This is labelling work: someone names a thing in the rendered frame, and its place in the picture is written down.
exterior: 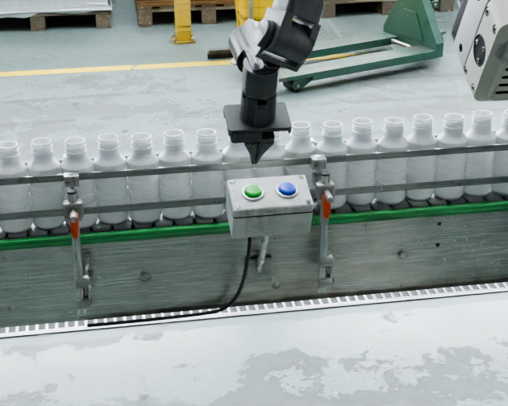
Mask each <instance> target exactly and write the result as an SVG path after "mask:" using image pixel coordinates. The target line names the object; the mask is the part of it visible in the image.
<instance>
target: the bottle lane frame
mask: <svg viewBox="0 0 508 406"><path fill-rule="evenodd" d="M483 199H484V198H483ZM446 202H447V201H446ZM427 204H428V207H418V208H413V207H412V206H411V205H409V208H408V209H394V208H392V207H391V206H390V209H387V210H377V211H376V210H374V209H373V208H372V207H371V211H366V212H355V211H354V210H353V209H352V212H351V213H335V212H334V211H333V210H332V214H330V217H329V219H328V230H331V245H328V248H327V249H328V250H329V251H331V255H332V257H335V262H334V263H333V264H332V274H331V277H332V278H334V281H335V282H334V283H333V284H332V286H331V287H330V288H327V292H326V293H319V292H318V275H319V261H318V256H319V224H320V215H316V214H315V213H314V212H313V215H312V220H311V227H310V232H309V233H300V234H280V235H269V244H268V248H267V251H266V256H265V258H267V257H272V258H273V259H272V280H271V281H262V282H252V283H246V279H245V281H244V286H243V289H242V291H241V293H240V294H239V297H238V298H237V300H236V301H235V302H234V304H233V305H231V306H230V307H238V306H247V305H264V304H273V303H282V302H291V301H300V300H317V299H327V298H336V297H345V296H362V295H371V294H380V293H389V292H406V291H415V290H424V289H433V288H450V287H459V286H469V285H478V284H495V283H504V282H508V201H507V200H506V199H504V198H502V201H491V202H488V201H487V200H485V199H484V202H481V203H468V202H467V201H465V204H459V205H450V204H449V203H448V202H447V205H439V206H431V205H430V204H429V203H427ZM80 236H81V254H82V250H90V249H92V255H93V264H90V267H89V271H94V285H92V286H91V289H90V297H91V299H94V304H92V305H91V306H90V309H87V310H86V314H85V315H79V314H78V313H77V295H76V286H75V276H74V267H73V249H72V239H71V232H69V234H66V235H56V236H52V235H51V233H50V234H48V236H45V237H34V238H31V237H30V235H27V237H26V238H15V239H9V238H8V237H5V239H3V240H0V328H7V327H16V326H25V325H42V324H52V323H61V322H70V321H87V320H96V319H105V318H114V317H131V316H140V315H149V314H158V313H175V312H184V311H194V310H203V309H220V308H222V307H223V306H225V305H227V304H228V303H229V302H230V301H231V300H232V299H233V297H234V296H235V294H236V293H237V291H238V289H239V285H240V282H241V280H242V276H243V273H244V266H245V261H246V255H247V249H248V238H232V236H231V230H230V226H229V222H221V223H217V222H216V221H215V220H214V221H213V223H211V224H201V225H198V224H197V223H196V222H195V221H194V222H193V225H190V226H177V225H176V224H175V222H174V224H173V226H170V227H159V228H156V226H155V225H153V226H152V228H149V229H138V230H137V229H136V228H135V227H134V226H133V227H132V228H131V230H118V231H115V230H114V228H112V229H110V231H107V232H97V233H94V231H93V229H92V230H91V231H90V232H89V233H86V234H80Z"/></svg>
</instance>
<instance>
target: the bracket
mask: <svg viewBox="0 0 508 406"><path fill-rule="evenodd" d="M310 166H311V168H312V169H313V170H316V172H313V173H312V182H313V184H314V186H315V188H311V189H310V195H311V198H312V201H313V204H314V203H320V224H319V256H318V261H319V275H318V292H319V293H326V292H327V288H330V287H331V286H332V284H333V283H334V282H335V281H334V278H332V277H331V274H332V264H333V263H334V262H335V257H332V255H331V251H329V250H328V249H327V248H328V245H331V230H328V219H329V217H330V212H331V203H332V202H333V201H334V198H335V184H334V182H333V181H331V180H330V173H329V172H326V171H324V172H320V169H327V159H326V157H325V156H324V155H311V156H310ZM64 182H65V188H67V187H70V189H69V190H68V191H67V198H68V200H64V201H63V210H64V217H65V219H68V222H70V230H71V239H72V249H73V267H74V276H75V286H76V295H77V313H78V314H79V315H85V314H86V310H87V309H90V306H91V305H93V304H94V299H91V297H90V289H91V286H92V285H94V271H89V267H90V264H93V255H92V249H90V250H82V254H81V236H80V226H79V221H82V218H83V217H84V210H83V200H82V199H79V195H78V190H77V189H74V187H78V186H80V185H79V173H78V172H64ZM82 259H83V264H82ZM83 265H85V269H84V274H83ZM327 267H329V270H328V271H327ZM85 288H87V289H86V295H85Z"/></svg>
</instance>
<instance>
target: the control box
mask: <svg viewBox="0 0 508 406"><path fill-rule="evenodd" d="M286 181H288V182H291V183H293V184H294V185H295V186H296V193H295V194H293V195H289V196H287V195H284V194H281V193H280V192H279V190H278V189H279V185H280V184H281V183H283V182H286ZM249 184H257V185H259V186H260V187H261V190H262V194H261V195H260V196H259V197H256V198H251V197H247V196H246V195H245V194H244V189H245V187H246V186H248V185H249ZM313 208H314V204H313V201H312V198H311V195H310V190H309V187H308V184H307V181H306V177H305V175H296V176H275V177H263V178H251V179H240V180H228V181H227V197H226V211H227V218H228V222H229V226H230V230H231V236H232V238H248V249H247V255H246V261H245V266H244V273H243V276H242V280H241V282H240V285H239V289H238V291H237V293H236V294H235V296H234V297H233V299H232V300H231V301H230V302H229V303H228V304H226V305H225V306H223V307H222V308H220V309H216V310H211V311H206V312H200V313H189V314H182V315H174V316H167V317H151V318H143V319H135V320H126V321H110V322H101V323H92V324H87V327H96V326H105V325H121V324H130V323H138V322H146V321H162V320H169V319H178V318H184V317H197V316H203V315H209V314H214V313H219V312H222V311H223V310H225V309H227V308H229V307H230V306H231V305H233V304H234V302H235V301H236V300H237V298H238V297H239V295H240V293H241V291H242V289H243V286H244V281H245V279H246V283H252V282H262V281H271V280H272V259H273V258H272V257H267V258H265V256H266V251H267V248H268V244H269V235H280V234H300V233H309V232H310V227H311V220H312V214H313ZM260 236H262V239H261V244H260V250H259V254H258V258H257V259H250V254H251V246H252V237H260Z"/></svg>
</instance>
